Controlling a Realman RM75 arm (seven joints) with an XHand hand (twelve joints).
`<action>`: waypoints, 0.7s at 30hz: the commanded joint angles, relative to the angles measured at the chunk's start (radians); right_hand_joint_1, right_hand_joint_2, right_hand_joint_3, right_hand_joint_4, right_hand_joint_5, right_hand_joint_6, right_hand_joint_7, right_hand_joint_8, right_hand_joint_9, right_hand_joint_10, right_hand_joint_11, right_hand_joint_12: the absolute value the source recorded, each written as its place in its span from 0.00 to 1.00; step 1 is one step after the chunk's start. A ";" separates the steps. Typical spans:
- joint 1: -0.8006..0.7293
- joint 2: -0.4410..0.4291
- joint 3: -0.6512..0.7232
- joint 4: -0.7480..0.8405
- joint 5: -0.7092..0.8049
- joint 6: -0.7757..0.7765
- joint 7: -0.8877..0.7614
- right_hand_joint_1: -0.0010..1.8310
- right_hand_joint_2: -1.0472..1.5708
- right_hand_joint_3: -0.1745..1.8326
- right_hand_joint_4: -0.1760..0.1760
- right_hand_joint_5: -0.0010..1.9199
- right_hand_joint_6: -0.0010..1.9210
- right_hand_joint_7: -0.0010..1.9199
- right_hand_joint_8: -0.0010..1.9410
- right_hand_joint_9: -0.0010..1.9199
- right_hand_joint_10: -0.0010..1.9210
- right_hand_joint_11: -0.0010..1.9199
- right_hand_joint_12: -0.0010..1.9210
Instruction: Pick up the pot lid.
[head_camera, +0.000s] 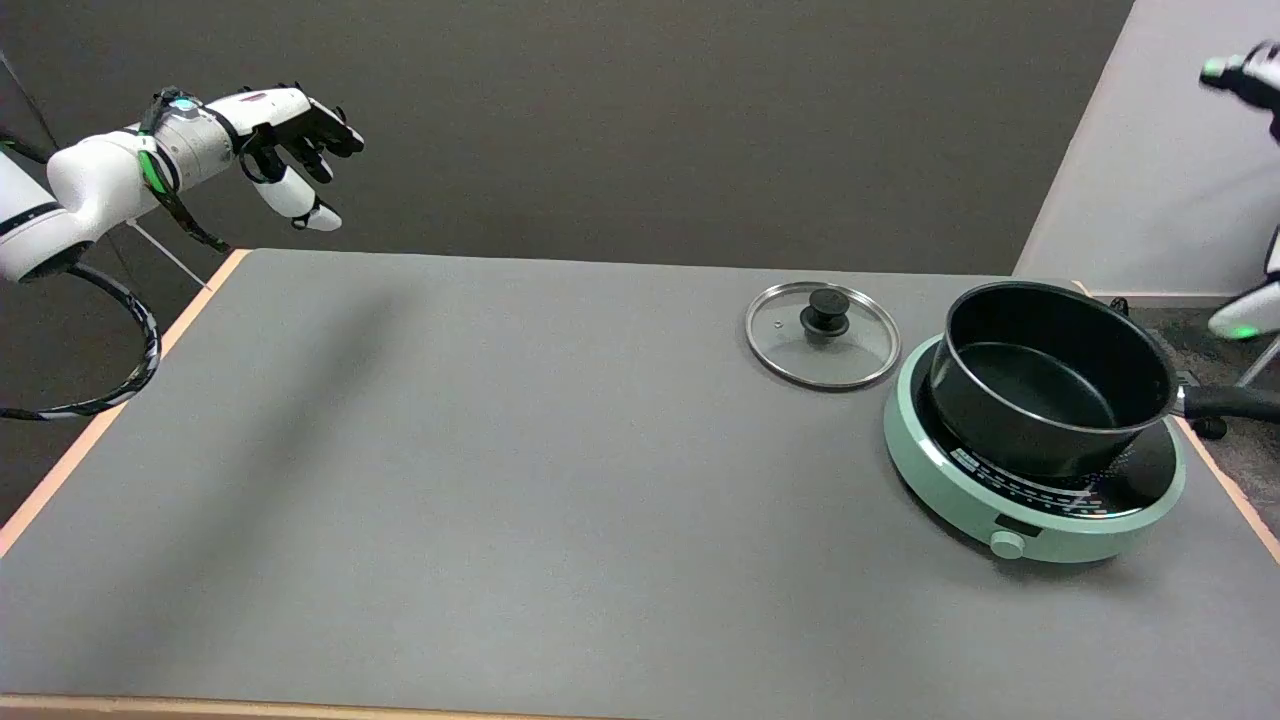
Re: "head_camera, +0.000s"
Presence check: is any mint green induction cooker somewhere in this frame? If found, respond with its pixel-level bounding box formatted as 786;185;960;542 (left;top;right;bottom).
883;333;1188;564

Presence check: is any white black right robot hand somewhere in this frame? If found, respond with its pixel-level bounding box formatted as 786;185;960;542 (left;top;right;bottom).
1199;42;1280;141

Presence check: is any glass pot lid black knob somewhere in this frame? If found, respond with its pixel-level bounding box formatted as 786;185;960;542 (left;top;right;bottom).
745;281;903;392

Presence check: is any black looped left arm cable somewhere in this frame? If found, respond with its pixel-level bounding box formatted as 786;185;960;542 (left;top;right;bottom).
0;262;161;421

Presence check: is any green black left wrist cable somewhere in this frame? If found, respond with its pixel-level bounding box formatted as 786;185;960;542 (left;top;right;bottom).
138;88;233;254

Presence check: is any thin white rod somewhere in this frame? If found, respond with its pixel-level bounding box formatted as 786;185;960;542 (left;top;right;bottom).
128;220;213;293

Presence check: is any black saucepan with handle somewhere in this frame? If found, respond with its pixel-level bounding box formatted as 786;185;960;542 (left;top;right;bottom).
928;281;1280;479

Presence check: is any wheeled chair base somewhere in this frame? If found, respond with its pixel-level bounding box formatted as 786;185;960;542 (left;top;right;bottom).
1190;335;1280;441

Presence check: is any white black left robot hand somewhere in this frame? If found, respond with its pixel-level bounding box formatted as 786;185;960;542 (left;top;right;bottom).
230;83;366;233

